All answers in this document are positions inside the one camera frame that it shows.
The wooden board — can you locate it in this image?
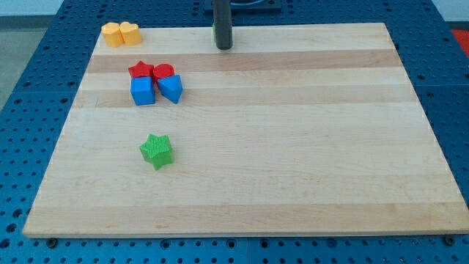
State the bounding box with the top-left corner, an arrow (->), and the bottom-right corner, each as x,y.
23,23 -> 468,238

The blue triangle block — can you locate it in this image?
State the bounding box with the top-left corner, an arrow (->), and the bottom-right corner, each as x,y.
157,75 -> 183,104

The green star block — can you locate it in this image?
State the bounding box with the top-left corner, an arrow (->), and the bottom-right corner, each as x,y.
139,134 -> 174,171

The red cylinder block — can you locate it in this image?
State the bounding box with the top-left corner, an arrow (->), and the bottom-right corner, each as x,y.
152,63 -> 175,82

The blue cube block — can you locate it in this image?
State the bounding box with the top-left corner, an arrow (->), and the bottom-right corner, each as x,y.
130,76 -> 155,106

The red star block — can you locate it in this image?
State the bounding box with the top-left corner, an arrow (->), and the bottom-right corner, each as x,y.
128,61 -> 154,78

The yellow heart block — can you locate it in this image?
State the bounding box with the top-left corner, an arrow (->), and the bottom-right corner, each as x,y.
119,21 -> 143,45

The yellow pentagon block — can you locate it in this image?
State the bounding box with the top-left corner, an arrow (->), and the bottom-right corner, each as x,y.
101,22 -> 124,48

